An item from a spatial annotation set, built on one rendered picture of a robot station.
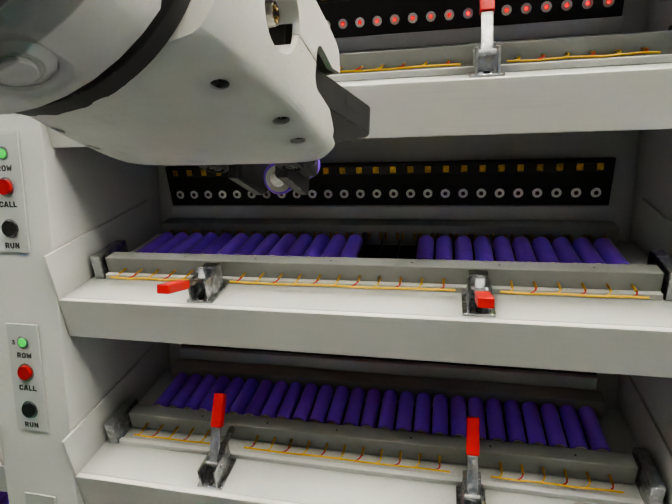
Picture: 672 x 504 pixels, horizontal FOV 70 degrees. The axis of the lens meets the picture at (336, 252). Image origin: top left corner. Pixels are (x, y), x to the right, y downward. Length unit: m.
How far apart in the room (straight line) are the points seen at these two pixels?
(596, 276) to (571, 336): 0.07
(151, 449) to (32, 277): 0.24
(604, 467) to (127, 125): 0.52
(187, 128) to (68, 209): 0.44
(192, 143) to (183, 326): 0.35
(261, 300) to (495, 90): 0.28
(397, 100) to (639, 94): 0.18
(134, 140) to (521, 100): 0.32
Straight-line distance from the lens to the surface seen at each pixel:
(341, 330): 0.45
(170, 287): 0.44
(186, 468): 0.61
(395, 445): 0.56
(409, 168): 0.58
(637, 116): 0.45
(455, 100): 0.42
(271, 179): 0.28
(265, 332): 0.47
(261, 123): 0.16
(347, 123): 0.20
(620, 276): 0.50
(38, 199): 0.58
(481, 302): 0.37
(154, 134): 0.17
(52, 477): 0.68
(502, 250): 0.52
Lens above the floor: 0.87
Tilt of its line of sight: 8 degrees down
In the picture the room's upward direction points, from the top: 1 degrees counter-clockwise
